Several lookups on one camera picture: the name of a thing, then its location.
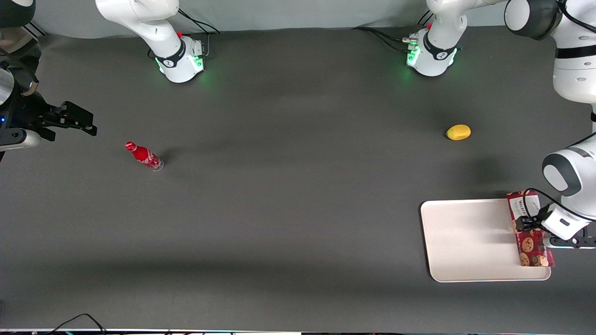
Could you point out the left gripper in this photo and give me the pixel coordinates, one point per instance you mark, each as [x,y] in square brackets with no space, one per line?
[525,222]

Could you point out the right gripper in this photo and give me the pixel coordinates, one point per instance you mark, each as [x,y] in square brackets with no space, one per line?
[31,114]

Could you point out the red cookie box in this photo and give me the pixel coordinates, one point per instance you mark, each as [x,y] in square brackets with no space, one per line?
[531,249]

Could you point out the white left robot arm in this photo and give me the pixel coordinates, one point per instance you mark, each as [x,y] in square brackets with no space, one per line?
[575,70]

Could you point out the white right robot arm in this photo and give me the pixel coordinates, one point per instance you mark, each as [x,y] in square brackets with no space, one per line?
[153,23]

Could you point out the white plastic tray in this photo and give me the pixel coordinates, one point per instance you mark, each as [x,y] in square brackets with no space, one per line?
[470,239]

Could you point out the red cola bottle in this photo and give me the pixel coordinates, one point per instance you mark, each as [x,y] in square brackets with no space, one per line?
[143,156]

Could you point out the yellow lemon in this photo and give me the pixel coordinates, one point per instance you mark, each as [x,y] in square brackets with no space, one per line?
[458,132]

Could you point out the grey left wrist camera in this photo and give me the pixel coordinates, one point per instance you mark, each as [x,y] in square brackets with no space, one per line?
[563,243]

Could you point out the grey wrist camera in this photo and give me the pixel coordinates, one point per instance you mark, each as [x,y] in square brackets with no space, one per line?
[563,243]
[18,138]

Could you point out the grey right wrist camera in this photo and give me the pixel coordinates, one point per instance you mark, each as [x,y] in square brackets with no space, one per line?
[18,138]

